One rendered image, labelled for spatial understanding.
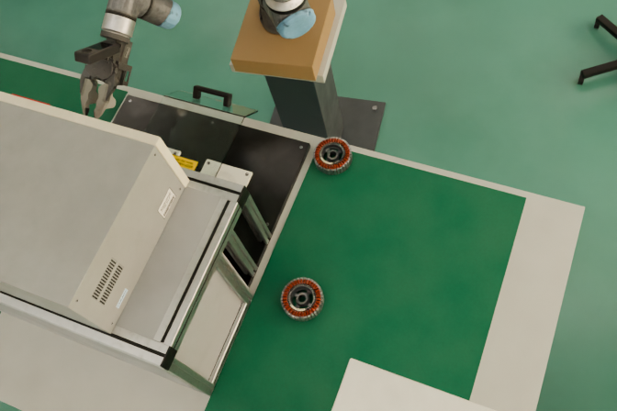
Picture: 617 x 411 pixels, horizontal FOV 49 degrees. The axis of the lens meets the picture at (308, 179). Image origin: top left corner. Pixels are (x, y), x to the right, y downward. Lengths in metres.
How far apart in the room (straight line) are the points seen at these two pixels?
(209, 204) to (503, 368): 0.82
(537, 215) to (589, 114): 1.14
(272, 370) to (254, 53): 0.97
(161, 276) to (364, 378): 0.52
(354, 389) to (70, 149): 0.77
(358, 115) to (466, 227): 1.18
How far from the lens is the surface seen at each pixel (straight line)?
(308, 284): 1.82
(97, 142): 1.52
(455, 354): 1.78
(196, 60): 3.30
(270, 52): 2.16
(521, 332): 1.81
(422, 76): 3.05
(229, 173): 2.00
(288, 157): 2.00
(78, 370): 1.99
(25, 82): 2.53
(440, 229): 1.88
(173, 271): 1.55
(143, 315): 1.54
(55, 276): 1.42
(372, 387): 1.30
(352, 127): 2.91
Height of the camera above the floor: 2.49
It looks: 62 degrees down
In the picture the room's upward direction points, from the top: 19 degrees counter-clockwise
